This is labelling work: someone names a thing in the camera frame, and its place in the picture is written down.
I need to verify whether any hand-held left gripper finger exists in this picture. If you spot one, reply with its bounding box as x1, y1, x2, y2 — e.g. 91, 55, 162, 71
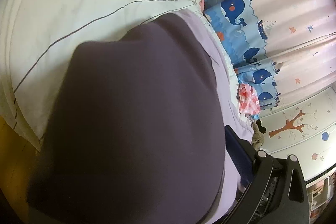
223, 125, 309, 224

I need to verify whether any pink checked cloth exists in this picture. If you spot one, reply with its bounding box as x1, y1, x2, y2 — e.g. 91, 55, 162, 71
238, 84, 261, 115

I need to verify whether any purple two-tone jacket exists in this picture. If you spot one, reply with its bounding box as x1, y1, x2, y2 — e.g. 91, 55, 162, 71
26, 9, 255, 224

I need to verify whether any pink and blue whale curtain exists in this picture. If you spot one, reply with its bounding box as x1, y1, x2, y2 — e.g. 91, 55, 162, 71
201, 0, 336, 111

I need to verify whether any tree wall sticker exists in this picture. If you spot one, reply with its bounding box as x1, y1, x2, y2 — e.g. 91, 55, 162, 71
268, 110, 306, 138

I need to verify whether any white shelf unit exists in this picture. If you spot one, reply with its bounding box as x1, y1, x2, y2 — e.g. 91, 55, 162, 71
306, 170, 336, 224

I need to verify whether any beige cloth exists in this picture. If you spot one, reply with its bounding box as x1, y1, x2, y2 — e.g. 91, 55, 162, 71
251, 132, 265, 152

